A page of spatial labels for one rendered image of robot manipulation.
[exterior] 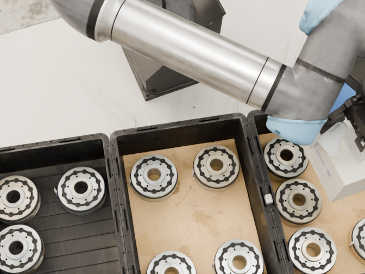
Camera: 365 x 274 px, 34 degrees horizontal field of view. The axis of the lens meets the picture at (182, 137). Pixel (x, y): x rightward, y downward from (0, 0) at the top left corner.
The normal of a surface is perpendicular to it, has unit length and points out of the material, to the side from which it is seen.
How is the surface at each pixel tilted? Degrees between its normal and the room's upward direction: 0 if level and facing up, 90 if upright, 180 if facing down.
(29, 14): 0
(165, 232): 0
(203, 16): 44
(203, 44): 13
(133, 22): 30
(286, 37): 0
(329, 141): 58
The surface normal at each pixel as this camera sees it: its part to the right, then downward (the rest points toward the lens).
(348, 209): 0.04, -0.44
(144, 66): -0.61, -0.08
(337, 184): -0.93, 0.31
